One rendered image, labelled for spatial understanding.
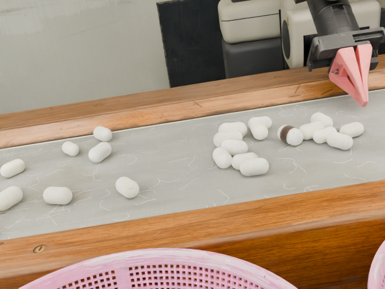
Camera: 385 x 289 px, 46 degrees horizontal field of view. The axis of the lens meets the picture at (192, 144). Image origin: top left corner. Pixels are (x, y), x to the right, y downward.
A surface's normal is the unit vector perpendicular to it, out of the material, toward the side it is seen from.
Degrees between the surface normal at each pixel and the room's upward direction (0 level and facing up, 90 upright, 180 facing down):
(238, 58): 90
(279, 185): 0
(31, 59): 91
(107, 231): 0
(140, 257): 75
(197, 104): 45
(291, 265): 90
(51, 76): 90
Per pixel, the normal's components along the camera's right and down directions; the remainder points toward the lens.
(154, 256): -0.15, 0.15
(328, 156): -0.14, -0.91
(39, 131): -0.05, -0.37
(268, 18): 0.00, 0.39
